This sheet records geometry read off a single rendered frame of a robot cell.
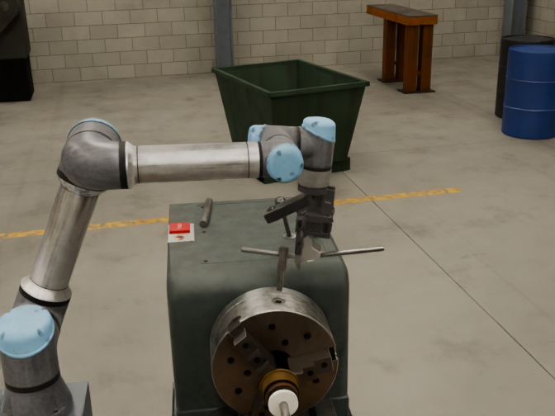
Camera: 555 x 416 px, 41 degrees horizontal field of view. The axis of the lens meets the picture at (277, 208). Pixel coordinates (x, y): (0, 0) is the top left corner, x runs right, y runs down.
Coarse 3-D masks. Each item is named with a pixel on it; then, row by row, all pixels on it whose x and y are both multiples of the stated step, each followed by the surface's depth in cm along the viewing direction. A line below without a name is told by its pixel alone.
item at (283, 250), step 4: (280, 248) 174; (284, 248) 174; (280, 252) 175; (284, 252) 174; (280, 256) 175; (284, 256) 175; (280, 260) 175; (284, 260) 175; (280, 264) 176; (284, 264) 176; (280, 268) 176; (284, 268) 176; (280, 272) 177; (280, 276) 177; (280, 280) 177; (280, 284) 178; (280, 288) 178
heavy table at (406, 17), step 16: (384, 16) 1019; (400, 16) 965; (416, 16) 939; (432, 16) 944; (384, 32) 1033; (400, 32) 1030; (416, 32) 952; (432, 32) 957; (384, 48) 1039; (400, 48) 1037; (416, 48) 959; (384, 64) 1045; (400, 64) 1045; (416, 64) 967; (384, 80) 1052; (400, 80) 1050
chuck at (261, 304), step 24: (240, 312) 179; (264, 312) 176; (288, 312) 176; (312, 312) 181; (216, 336) 181; (264, 336) 178; (288, 336) 179; (312, 336) 179; (216, 360) 179; (240, 360) 179; (336, 360) 183; (216, 384) 181; (240, 384) 182; (312, 384) 184; (240, 408) 184
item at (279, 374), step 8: (280, 368) 175; (264, 376) 172; (272, 376) 171; (280, 376) 170; (288, 376) 171; (264, 384) 171; (272, 384) 169; (280, 384) 168; (288, 384) 168; (296, 384) 171; (264, 392) 170; (272, 392) 167; (296, 392) 168; (264, 400) 171
